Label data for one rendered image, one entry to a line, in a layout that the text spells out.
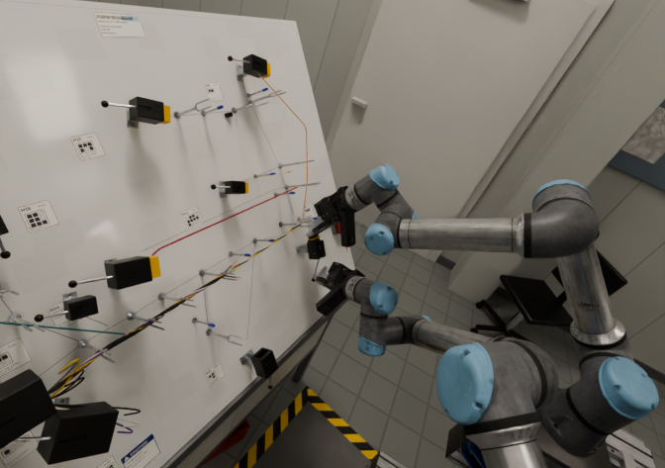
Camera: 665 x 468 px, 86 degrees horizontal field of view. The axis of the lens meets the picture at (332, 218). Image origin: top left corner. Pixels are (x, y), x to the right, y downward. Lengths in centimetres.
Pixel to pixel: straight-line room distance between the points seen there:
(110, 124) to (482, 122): 240
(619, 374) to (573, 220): 39
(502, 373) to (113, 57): 98
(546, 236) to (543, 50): 206
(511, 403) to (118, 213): 83
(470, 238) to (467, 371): 31
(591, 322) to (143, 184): 112
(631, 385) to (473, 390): 51
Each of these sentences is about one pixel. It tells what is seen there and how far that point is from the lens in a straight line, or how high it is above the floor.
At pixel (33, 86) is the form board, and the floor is 155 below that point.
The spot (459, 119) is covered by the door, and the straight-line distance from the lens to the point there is 285.
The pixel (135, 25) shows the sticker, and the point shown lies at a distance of 103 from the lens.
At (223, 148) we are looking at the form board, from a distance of 106.
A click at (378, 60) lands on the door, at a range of 290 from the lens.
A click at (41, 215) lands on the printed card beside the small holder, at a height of 137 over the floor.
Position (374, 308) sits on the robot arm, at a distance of 96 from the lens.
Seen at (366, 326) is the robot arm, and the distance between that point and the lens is 99.
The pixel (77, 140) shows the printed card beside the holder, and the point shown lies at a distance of 90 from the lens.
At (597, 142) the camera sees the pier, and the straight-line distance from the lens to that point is 269.
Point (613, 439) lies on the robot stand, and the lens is 146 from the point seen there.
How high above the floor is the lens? 192
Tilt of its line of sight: 36 degrees down
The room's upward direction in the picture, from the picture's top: 22 degrees clockwise
